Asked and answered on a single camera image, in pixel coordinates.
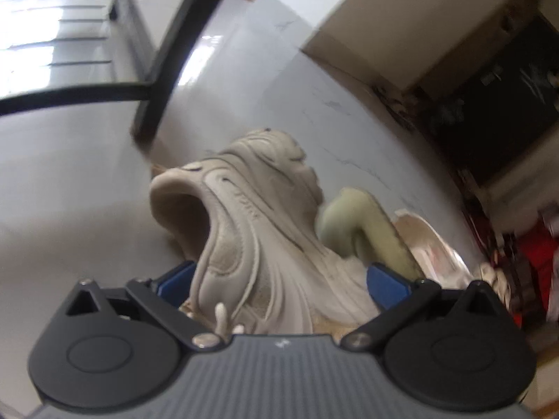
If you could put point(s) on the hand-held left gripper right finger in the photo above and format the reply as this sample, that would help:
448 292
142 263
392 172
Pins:
386 286

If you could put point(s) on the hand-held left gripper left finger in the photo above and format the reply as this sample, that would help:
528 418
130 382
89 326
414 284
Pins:
174 281

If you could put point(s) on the beige chunky sneaker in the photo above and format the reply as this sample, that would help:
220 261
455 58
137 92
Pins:
244 227

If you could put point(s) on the black metal shoe rack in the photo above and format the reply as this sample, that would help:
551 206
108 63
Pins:
174 52

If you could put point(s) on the white floral sandal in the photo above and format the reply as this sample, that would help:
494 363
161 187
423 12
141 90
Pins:
493 279
428 244

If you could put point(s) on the olive green slipper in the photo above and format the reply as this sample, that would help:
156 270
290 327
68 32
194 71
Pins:
371 227

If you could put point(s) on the red cloth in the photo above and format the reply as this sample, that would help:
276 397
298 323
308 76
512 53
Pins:
537 262

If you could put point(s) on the dark door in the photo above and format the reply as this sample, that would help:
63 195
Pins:
502 96

